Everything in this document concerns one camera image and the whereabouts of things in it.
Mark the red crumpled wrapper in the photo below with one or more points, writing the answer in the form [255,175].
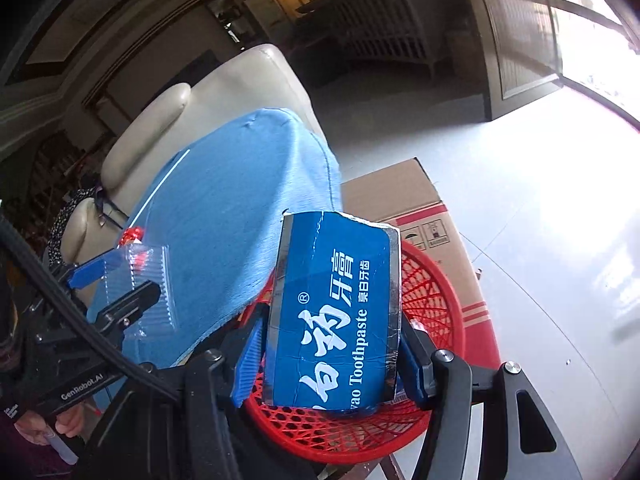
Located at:
[132,235]

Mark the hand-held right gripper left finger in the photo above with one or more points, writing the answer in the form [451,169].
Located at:
[247,360]

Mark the person's left hand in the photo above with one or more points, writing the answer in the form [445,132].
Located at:
[30,430]

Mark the dark wooden shelf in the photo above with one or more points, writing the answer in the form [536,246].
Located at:
[50,170]

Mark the beige leather sofa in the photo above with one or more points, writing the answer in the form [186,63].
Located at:
[225,90]

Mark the clear plastic container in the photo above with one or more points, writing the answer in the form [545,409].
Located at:
[150,270]

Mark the dark floral cloth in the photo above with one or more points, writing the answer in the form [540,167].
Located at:
[65,215]

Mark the brown cardboard box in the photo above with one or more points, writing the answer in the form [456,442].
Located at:
[400,190]

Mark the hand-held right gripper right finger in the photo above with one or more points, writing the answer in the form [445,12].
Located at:
[412,360]

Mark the torn blue toothpaste box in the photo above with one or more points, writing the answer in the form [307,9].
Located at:
[330,310]

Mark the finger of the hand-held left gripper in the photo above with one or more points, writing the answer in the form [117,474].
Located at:
[127,302]
[95,267]

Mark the brown wooden door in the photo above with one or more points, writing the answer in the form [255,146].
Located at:
[520,35]

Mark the red plastic basket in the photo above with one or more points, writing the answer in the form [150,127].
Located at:
[435,295]

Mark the blue table cloth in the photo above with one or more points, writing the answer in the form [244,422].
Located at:
[225,200]

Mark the bright window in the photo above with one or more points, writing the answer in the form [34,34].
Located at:
[600,35]

